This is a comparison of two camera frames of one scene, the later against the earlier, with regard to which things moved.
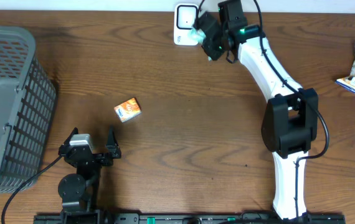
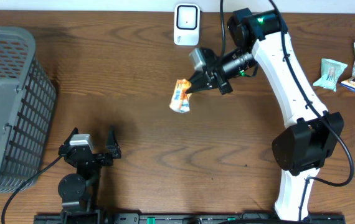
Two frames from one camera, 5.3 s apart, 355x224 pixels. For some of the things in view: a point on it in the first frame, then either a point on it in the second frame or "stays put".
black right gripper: x=208 y=51 -> x=210 y=80
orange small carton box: x=127 y=109 -> x=180 y=100
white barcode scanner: x=185 y=17 stays put
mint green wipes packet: x=198 y=35 -> x=329 y=71
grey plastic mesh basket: x=16 y=101 stays put
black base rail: x=231 y=218 stays put
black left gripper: x=112 y=145 stays put
